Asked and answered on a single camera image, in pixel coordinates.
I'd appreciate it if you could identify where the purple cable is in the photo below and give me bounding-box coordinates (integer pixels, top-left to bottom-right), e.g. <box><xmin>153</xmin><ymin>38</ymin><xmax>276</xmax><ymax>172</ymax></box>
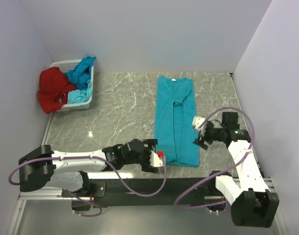
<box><xmin>7</xmin><ymin>151</ymin><xmax>167</xmax><ymax>217</ymax></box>
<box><xmin>174</xmin><ymin>106</ymin><xmax>256</xmax><ymax>214</ymax></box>

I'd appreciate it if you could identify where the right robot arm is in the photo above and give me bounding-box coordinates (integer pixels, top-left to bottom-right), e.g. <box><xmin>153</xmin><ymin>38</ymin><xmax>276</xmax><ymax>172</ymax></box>
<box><xmin>192</xmin><ymin>112</ymin><xmax>279</xmax><ymax>228</ymax></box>

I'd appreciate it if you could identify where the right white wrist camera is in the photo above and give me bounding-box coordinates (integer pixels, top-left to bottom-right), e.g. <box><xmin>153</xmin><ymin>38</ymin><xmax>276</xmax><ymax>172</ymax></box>
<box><xmin>192</xmin><ymin>116</ymin><xmax>209</xmax><ymax>137</ymax></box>

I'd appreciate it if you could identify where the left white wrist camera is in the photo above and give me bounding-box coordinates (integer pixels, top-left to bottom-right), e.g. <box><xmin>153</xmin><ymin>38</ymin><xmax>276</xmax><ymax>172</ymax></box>
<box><xmin>150</xmin><ymin>150</ymin><xmax>164</xmax><ymax>167</ymax></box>

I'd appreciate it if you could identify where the black mounting beam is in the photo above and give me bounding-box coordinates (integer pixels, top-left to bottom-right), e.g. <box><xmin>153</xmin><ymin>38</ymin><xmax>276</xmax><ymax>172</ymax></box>
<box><xmin>61</xmin><ymin>178</ymin><xmax>224</xmax><ymax>212</ymax></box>

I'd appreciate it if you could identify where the red t shirt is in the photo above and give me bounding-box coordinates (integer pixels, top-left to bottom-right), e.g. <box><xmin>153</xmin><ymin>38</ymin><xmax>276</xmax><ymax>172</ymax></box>
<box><xmin>38</xmin><ymin>67</ymin><xmax>76</xmax><ymax>114</ymax></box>

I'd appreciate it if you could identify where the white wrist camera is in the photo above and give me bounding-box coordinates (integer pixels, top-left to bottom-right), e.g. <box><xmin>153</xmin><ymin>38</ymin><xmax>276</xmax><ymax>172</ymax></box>
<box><xmin>192</xmin><ymin>116</ymin><xmax>209</xmax><ymax>137</ymax></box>
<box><xmin>150</xmin><ymin>150</ymin><xmax>164</xmax><ymax>167</ymax></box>

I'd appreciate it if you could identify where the white laundry basket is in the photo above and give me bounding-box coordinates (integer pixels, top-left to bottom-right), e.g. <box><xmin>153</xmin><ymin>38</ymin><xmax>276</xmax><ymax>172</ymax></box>
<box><xmin>49</xmin><ymin>59</ymin><xmax>94</xmax><ymax>112</ymax></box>

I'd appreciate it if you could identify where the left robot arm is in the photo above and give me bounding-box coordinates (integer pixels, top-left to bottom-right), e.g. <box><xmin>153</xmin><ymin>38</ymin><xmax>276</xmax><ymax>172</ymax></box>
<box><xmin>19</xmin><ymin>139</ymin><xmax>163</xmax><ymax>197</ymax></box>

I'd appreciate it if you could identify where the aluminium rail frame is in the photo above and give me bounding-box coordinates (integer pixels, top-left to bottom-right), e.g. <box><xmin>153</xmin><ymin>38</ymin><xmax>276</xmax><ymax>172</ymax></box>
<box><xmin>16</xmin><ymin>120</ymin><xmax>277</xmax><ymax>221</ymax></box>

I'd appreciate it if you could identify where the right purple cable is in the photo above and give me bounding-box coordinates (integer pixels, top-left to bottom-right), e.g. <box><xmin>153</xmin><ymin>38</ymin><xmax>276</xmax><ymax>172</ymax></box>
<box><xmin>174</xmin><ymin>106</ymin><xmax>256</xmax><ymax>214</ymax></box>

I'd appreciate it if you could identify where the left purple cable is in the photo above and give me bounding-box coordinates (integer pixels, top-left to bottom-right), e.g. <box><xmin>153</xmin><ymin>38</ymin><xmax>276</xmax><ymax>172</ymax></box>
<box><xmin>7</xmin><ymin>151</ymin><xmax>167</xmax><ymax>217</ymax></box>

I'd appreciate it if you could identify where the teal t shirt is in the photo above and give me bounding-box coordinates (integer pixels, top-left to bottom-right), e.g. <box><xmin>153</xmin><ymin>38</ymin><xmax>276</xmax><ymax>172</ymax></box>
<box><xmin>65</xmin><ymin>56</ymin><xmax>96</xmax><ymax>104</ymax></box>
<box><xmin>154</xmin><ymin>76</ymin><xmax>200</xmax><ymax>167</ymax></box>

